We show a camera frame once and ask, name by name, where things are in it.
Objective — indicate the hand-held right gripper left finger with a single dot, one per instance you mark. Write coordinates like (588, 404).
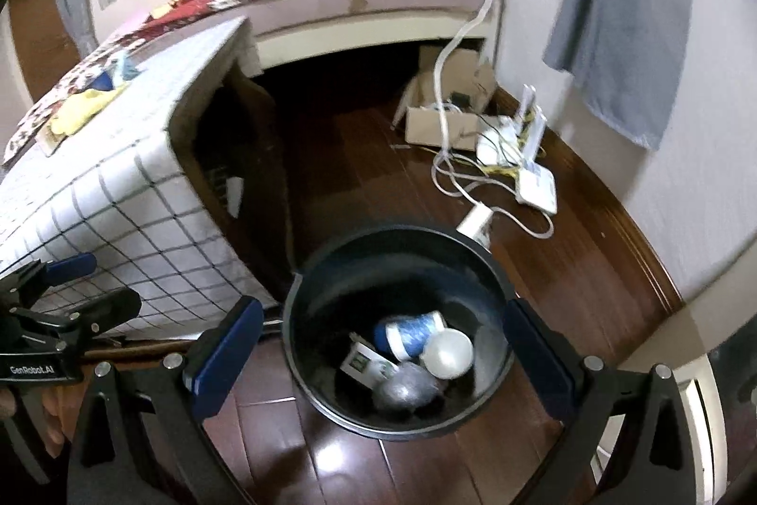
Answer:
(227, 351)

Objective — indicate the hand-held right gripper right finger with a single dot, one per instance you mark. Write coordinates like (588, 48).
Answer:
(538, 357)

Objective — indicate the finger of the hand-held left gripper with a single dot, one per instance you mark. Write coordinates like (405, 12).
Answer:
(71, 268)
(112, 307)

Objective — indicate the white paper cup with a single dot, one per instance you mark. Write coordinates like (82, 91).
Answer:
(449, 354)

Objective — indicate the black trash bin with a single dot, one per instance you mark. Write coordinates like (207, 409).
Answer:
(331, 274)

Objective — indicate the blue paper cup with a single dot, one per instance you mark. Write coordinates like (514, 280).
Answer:
(408, 336)

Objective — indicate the clear plastic bag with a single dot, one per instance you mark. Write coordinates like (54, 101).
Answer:
(408, 386)

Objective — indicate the green and white box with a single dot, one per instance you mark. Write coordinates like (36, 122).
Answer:
(364, 363)

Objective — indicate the white grid tablecloth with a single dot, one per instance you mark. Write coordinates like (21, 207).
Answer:
(118, 185)

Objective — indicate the white power strip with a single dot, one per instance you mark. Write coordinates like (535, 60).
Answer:
(473, 222)

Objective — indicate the yellow cloth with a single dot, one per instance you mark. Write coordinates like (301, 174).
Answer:
(83, 108)

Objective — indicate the white modem box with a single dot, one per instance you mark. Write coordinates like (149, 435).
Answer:
(538, 188)

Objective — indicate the white router with antennas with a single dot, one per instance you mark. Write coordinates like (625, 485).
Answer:
(502, 141)

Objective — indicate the brown wooden door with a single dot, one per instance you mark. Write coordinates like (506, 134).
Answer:
(35, 26)

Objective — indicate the open cardboard box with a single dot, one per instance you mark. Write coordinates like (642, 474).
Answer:
(437, 123)

